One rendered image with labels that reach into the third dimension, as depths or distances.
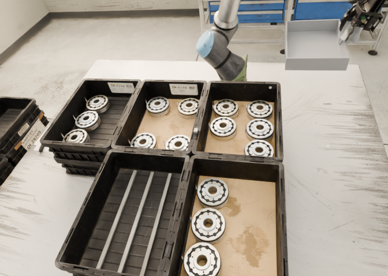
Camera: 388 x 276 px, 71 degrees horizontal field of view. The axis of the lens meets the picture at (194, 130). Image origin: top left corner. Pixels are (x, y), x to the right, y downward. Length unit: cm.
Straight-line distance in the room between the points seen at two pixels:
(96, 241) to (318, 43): 107
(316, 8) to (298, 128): 177
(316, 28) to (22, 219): 141
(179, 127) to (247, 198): 42
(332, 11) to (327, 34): 169
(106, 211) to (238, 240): 45
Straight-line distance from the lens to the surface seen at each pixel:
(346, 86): 160
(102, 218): 100
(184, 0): 391
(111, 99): 140
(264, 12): 289
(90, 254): 97
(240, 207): 92
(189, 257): 84
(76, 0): 456
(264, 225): 90
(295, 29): 128
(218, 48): 134
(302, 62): 105
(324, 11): 295
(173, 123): 117
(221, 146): 106
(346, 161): 126
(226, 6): 130
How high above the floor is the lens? 166
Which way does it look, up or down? 47 degrees down
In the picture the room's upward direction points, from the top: 10 degrees counter-clockwise
